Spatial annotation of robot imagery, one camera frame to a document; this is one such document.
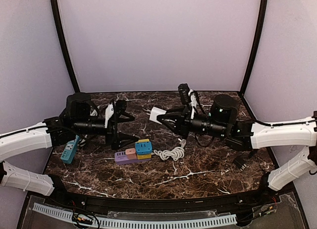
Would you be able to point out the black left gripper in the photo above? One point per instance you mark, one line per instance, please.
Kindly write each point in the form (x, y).
(113, 127)

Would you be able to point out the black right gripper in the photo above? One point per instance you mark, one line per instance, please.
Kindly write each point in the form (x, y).
(184, 121)

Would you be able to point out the white charger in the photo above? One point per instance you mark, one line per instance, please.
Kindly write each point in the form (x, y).
(154, 113)

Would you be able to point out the blue adapter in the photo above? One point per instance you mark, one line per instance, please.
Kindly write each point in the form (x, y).
(143, 148)

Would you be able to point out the pink charger plug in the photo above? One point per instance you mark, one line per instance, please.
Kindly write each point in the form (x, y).
(131, 153)

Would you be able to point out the purple power strip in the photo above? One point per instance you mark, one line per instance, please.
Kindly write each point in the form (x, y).
(121, 159)

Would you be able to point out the yellow cube socket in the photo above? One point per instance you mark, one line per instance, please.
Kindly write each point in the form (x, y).
(139, 157)

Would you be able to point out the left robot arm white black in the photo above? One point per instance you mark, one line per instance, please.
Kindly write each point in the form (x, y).
(81, 117)

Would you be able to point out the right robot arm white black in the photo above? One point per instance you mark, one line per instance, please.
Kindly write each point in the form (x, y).
(244, 135)

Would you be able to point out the black plug adapter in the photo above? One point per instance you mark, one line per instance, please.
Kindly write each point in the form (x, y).
(239, 162)

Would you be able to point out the teal power strip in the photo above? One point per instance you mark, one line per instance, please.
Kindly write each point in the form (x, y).
(69, 151)

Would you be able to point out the black front aluminium rail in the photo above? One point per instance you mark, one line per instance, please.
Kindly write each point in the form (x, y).
(240, 203)

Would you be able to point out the white slotted cable duct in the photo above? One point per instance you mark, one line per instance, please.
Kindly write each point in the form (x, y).
(125, 220)

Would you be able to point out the right black frame post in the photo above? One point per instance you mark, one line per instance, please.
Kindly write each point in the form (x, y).
(255, 46)

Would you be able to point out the black frame post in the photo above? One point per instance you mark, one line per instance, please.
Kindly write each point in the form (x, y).
(255, 46)
(63, 45)

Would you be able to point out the left black frame post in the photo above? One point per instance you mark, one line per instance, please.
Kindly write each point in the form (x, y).
(63, 45)

